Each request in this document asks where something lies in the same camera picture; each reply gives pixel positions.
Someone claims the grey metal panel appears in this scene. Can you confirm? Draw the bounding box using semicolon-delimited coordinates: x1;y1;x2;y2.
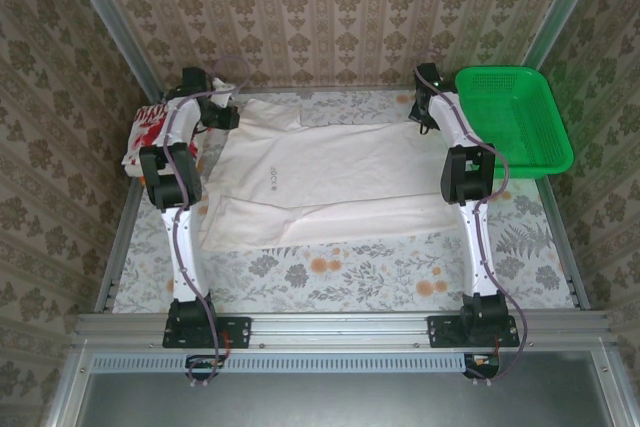
74;350;619;427

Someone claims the aluminium frame post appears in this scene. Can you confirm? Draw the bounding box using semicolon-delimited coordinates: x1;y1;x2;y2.
58;0;166;101
522;0;611;73

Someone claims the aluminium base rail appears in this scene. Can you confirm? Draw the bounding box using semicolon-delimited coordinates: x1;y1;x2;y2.
72;310;621;348

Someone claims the floral table cover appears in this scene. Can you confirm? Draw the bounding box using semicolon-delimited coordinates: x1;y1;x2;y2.
112;89;576;314

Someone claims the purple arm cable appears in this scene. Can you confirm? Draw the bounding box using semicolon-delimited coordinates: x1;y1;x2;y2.
162;54;251;389
413;49;531;389

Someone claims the grey slotted cable duct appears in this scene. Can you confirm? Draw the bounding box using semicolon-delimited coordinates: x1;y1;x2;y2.
92;352;501;374

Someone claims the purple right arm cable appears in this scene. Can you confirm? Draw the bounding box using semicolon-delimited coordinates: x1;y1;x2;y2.
413;49;531;389

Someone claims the white t-shirt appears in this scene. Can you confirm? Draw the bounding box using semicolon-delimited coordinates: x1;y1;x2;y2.
199;96;469;251

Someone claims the green plastic basket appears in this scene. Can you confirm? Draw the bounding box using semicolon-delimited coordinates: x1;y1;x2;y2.
454;65;575;181

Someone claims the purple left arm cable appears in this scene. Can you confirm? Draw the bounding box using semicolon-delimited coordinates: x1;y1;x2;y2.
162;54;251;389

